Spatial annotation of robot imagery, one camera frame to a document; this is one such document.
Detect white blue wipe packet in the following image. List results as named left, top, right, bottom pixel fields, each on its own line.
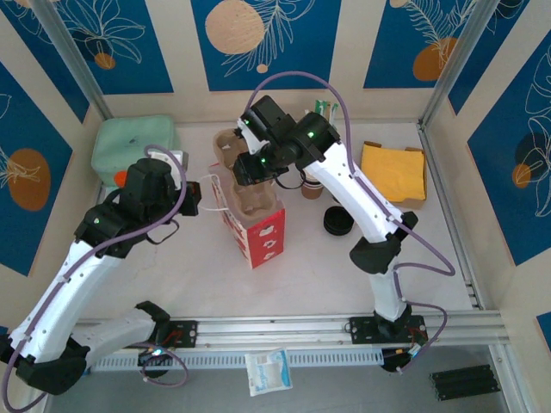
left=244, top=347, right=294, bottom=398

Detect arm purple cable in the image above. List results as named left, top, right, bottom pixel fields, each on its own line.
left=247, top=71, right=456, bottom=375
left=2, top=145, right=189, bottom=412

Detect black lid stack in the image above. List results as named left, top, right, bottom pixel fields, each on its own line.
left=323, top=205, right=356, bottom=237

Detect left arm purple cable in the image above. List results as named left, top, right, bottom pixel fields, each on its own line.
left=2, top=145, right=189, bottom=412

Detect red white paper bag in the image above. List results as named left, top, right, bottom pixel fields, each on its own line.
left=198, top=173, right=287, bottom=271

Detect black ribbed block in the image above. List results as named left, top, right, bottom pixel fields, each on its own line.
left=429, top=364, right=503, bottom=402

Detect aluminium frame post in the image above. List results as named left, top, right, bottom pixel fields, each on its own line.
left=419, top=0, right=503, bottom=126
left=30, top=0, right=114, bottom=122

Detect cardboard napkin box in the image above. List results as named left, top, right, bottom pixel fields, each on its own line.
left=360, top=140, right=429, bottom=211

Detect yellow paper napkins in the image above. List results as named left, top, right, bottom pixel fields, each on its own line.
left=360, top=144, right=427, bottom=203

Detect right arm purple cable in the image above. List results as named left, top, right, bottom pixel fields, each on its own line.
left=247, top=71, right=456, bottom=375

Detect aluminium side rail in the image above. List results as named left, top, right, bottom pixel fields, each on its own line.
left=416, top=121, right=490, bottom=311

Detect cardboard cup carrier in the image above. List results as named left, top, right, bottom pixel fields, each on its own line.
left=213, top=128, right=282, bottom=225

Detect paper cup stack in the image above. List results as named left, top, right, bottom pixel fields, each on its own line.
left=300, top=170, right=325, bottom=200

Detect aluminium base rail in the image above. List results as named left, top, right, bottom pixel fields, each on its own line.
left=77, top=311, right=511, bottom=352

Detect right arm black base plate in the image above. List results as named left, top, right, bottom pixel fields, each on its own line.
left=344, top=315, right=430, bottom=345

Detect white slotted cable duct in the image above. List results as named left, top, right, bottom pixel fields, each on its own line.
left=88, top=348, right=385, bottom=372

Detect mint green zip pouch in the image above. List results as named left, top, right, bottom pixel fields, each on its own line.
left=91, top=114, right=182, bottom=186

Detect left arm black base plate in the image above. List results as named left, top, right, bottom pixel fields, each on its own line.
left=150, top=318, right=200, bottom=350

